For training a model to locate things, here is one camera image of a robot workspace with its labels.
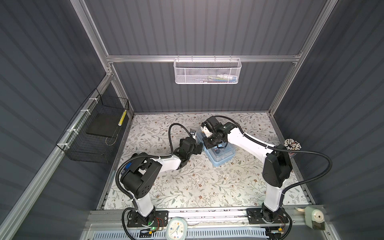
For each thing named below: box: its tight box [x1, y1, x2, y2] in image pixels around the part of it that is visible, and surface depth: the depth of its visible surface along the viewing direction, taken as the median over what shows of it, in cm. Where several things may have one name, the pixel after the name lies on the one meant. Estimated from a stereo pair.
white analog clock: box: [165, 217, 188, 240], surface depth 70 cm
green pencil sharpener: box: [304, 206, 326, 231], surface depth 69 cm
